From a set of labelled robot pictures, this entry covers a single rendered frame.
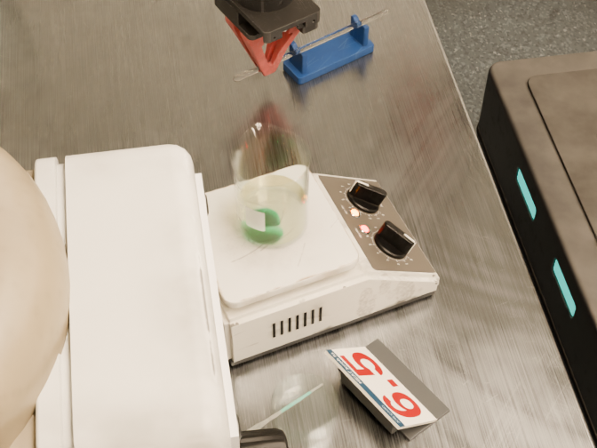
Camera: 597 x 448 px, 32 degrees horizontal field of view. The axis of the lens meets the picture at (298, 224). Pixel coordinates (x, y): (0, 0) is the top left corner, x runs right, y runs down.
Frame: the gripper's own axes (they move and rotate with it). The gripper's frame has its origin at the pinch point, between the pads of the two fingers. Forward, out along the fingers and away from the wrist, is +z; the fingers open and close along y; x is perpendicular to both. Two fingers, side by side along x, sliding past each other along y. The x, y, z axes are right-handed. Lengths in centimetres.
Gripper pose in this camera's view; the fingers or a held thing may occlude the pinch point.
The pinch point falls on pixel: (266, 65)
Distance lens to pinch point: 110.5
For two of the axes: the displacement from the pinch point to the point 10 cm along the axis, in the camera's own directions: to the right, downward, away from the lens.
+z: 0.0, 6.4, 7.6
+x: 8.3, -4.3, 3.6
